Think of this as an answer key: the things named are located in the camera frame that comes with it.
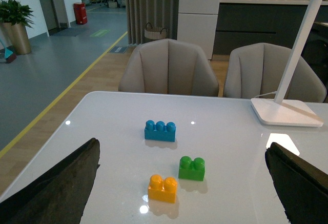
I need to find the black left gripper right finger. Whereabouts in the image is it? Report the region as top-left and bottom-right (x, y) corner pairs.
(265, 142), (327, 223)

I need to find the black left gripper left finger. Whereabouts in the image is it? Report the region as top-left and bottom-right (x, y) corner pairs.
(1, 138), (100, 223)

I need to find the yellow two-stud block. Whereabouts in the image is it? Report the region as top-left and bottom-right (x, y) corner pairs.
(148, 174), (178, 203)

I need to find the green two-stud block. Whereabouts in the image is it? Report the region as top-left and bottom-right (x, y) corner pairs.
(178, 156), (205, 181)

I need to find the blue three-stud block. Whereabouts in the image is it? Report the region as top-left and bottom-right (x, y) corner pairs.
(144, 120), (176, 142)

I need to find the white desk lamp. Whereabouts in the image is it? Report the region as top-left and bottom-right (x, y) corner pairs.
(251, 0), (323, 128)

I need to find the beige right chair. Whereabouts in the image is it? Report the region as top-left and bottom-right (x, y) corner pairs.
(223, 43), (326, 103)

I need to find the beige chair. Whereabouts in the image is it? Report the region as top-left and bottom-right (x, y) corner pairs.
(223, 43), (326, 103)
(118, 39), (219, 97)

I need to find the beige left chair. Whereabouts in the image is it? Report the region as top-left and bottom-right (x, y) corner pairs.
(118, 39), (219, 97)

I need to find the dark counter with white top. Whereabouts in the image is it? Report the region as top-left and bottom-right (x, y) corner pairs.
(213, 0), (328, 55)

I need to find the potted plant in gold pot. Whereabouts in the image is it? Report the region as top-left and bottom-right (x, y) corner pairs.
(1, 0), (34, 55)

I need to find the red bin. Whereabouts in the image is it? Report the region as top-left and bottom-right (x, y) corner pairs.
(73, 3), (88, 25)

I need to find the white drawer cabinet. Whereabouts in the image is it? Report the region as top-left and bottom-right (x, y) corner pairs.
(177, 0), (220, 59)

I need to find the white lamp cable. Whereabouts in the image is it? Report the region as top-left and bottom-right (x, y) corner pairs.
(254, 91), (278, 99)

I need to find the woven basket with handles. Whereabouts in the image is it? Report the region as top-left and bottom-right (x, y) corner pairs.
(144, 22), (167, 43)

